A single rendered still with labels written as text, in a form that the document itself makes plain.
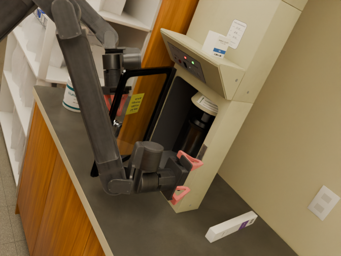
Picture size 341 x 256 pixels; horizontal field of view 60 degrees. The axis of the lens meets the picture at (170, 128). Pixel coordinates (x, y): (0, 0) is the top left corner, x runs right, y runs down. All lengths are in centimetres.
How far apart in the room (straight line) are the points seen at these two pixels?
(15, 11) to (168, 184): 50
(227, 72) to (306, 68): 51
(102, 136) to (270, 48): 55
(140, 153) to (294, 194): 78
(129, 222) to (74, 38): 62
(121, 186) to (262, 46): 55
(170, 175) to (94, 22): 54
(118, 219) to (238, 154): 68
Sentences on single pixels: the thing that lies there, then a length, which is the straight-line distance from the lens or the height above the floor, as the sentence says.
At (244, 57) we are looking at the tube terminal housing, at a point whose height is 154.
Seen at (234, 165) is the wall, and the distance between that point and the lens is 146.
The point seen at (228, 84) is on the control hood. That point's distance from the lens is 87.
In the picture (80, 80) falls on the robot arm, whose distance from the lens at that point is 63.
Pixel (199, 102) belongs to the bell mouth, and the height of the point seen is 133.
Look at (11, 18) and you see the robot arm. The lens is 64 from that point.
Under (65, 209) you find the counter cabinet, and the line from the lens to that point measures 134.
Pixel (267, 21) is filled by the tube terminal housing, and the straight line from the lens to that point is 89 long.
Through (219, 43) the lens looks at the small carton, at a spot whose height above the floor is 155.
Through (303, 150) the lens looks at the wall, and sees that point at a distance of 127.
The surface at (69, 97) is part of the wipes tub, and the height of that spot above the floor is 101.
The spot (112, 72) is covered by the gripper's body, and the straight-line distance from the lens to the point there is 99.
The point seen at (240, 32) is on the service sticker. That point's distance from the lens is 94.
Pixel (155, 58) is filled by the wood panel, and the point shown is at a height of 139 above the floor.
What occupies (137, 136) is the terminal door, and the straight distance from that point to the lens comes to 115.
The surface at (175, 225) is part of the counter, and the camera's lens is 108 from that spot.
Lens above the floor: 163
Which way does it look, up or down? 24 degrees down
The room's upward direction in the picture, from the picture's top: 23 degrees clockwise
